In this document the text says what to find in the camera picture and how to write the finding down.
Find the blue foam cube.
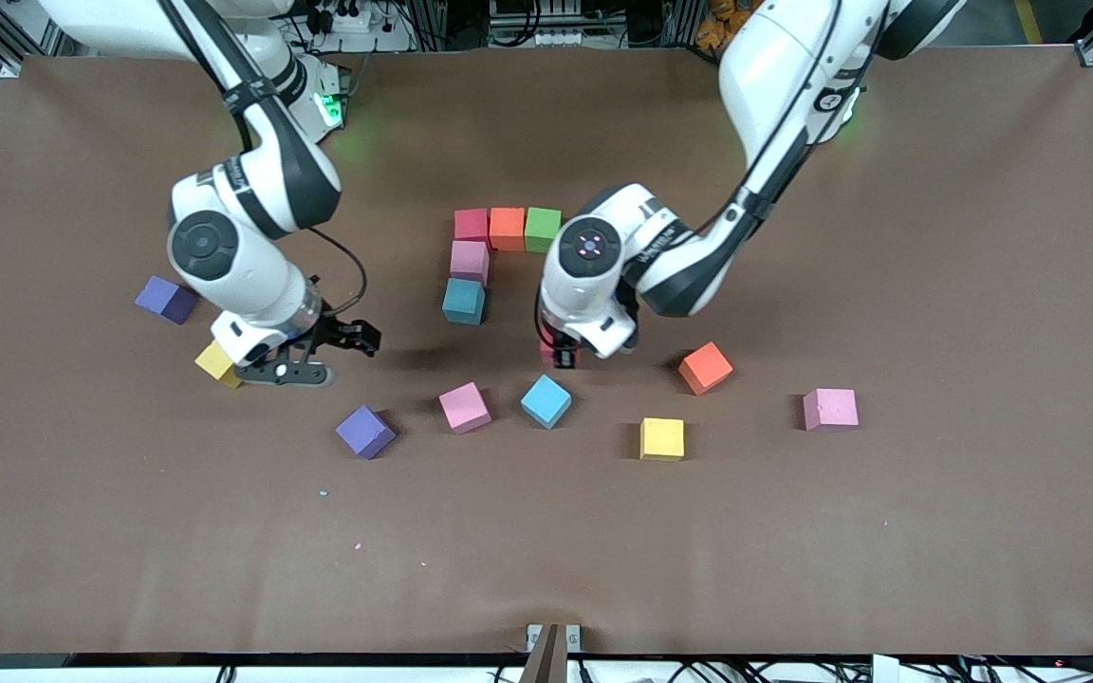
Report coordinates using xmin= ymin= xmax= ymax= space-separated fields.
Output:
xmin=520 ymin=374 xmax=573 ymax=431
xmin=442 ymin=278 xmax=487 ymax=326

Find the purple foam cube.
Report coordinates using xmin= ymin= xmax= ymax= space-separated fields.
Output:
xmin=335 ymin=404 xmax=398 ymax=461
xmin=134 ymin=275 xmax=198 ymax=326

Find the orange foam cube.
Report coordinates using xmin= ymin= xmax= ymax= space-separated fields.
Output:
xmin=490 ymin=208 xmax=527 ymax=252
xmin=678 ymin=341 xmax=734 ymax=397

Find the pink foam cube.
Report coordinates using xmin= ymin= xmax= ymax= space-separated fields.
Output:
xmin=803 ymin=388 xmax=860 ymax=434
xmin=451 ymin=240 xmax=491 ymax=286
xmin=438 ymin=381 xmax=492 ymax=435

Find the green foam cube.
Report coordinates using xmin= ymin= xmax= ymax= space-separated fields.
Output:
xmin=525 ymin=208 xmax=564 ymax=255

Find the yellow foam cube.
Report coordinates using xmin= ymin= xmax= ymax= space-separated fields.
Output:
xmin=639 ymin=417 xmax=686 ymax=463
xmin=194 ymin=340 xmax=244 ymax=390

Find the brown paper table cover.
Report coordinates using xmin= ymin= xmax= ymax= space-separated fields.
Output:
xmin=0 ymin=46 xmax=1093 ymax=657

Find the long white socket strip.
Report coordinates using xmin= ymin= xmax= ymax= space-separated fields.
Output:
xmin=509 ymin=27 xmax=595 ymax=47

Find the white power strip with plugs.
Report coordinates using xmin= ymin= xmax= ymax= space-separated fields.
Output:
xmin=314 ymin=3 xmax=386 ymax=35

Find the orange snack bag pile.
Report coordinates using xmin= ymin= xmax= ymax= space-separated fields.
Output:
xmin=696 ymin=0 xmax=761 ymax=50

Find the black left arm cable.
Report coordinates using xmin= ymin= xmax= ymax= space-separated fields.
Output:
xmin=535 ymin=0 xmax=880 ymax=352

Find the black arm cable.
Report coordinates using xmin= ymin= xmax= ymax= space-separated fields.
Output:
xmin=309 ymin=226 xmax=369 ymax=319
xmin=535 ymin=0 xmax=880 ymax=352

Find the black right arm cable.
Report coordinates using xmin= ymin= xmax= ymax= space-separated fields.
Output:
xmin=309 ymin=226 xmax=369 ymax=319

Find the metal bracket with wooden post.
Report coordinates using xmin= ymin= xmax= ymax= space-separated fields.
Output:
xmin=526 ymin=622 xmax=583 ymax=683

